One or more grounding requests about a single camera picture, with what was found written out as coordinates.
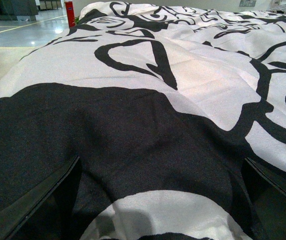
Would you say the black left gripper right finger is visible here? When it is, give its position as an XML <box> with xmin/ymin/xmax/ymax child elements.
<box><xmin>241</xmin><ymin>158</ymin><xmax>286</xmax><ymax>240</ymax></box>

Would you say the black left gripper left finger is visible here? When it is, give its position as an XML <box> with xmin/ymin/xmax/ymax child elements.
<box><xmin>0</xmin><ymin>156</ymin><xmax>79</xmax><ymax>240</ymax></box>

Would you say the red fire extinguisher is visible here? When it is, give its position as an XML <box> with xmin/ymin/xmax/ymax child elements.
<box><xmin>64</xmin><ymin>0</ymin><xmax>75</xmax><ymax>28</ymax></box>

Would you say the black and white duvet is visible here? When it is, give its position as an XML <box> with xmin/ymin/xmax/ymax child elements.
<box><xmin>0</xmin><ymin>1</ymin><xmax>286</xmax><ymax>240</ymax></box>

